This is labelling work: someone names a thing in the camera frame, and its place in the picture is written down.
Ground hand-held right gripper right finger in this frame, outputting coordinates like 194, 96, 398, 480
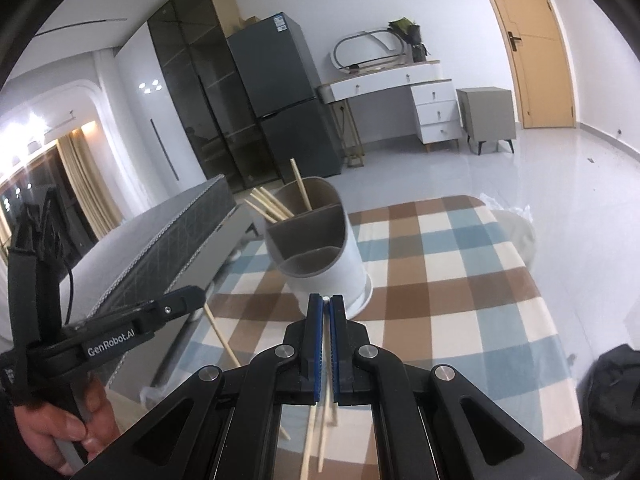
330, 294, 583, 480

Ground beige curtain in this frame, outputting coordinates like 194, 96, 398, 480
55, 132, 123, 241

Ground black bag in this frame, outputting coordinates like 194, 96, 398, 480
580, 344, 640, 480

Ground wooden door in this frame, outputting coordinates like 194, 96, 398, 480
472, 0, 576, 130

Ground white and grey utensil holder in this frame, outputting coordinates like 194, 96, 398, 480
264, 176, 373, 318

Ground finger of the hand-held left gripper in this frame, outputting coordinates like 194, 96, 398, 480
135, 285, 207, 333

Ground white wardrobe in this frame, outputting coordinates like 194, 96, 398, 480
115, 22, 208, 221

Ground oval vanity mirror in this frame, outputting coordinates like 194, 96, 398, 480
332, 27, 416, 71

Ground wooden chopstick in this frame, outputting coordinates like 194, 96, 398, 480
202, 305, 242, 368
318, 297, 333, 473
300, 404, 317, 480
290, 158, 314, 212

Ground person's left hand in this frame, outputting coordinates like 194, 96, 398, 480
12, 384, 114, 475

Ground clear plastic bag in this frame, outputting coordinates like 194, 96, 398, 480
480, 192, 538, 271

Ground grey bed frame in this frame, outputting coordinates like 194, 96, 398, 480
107, 205, 258, 386

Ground grey quilted mattress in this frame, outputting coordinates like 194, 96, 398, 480
60, 175, 236, 331

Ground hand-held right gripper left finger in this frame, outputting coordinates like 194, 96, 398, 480
82, 294, 324, 480

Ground grey nightstand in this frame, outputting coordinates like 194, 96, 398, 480
456, 86, 517, 157

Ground dark glass wardrobe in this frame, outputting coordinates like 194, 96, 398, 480
146, 0, 283, 193

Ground white vanity desk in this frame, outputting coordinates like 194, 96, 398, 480
317, 60, 463, 167

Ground checkered tablecloth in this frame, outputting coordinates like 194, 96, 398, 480
175, 195, 573, 480

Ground dark grey refrigerator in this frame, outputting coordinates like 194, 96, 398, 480
226, 11, 343, 181

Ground bunch of wooden chopsticks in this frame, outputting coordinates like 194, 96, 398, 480
244, 186, 293, 225

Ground black cable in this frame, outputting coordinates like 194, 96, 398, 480
42, 190, 76, 326

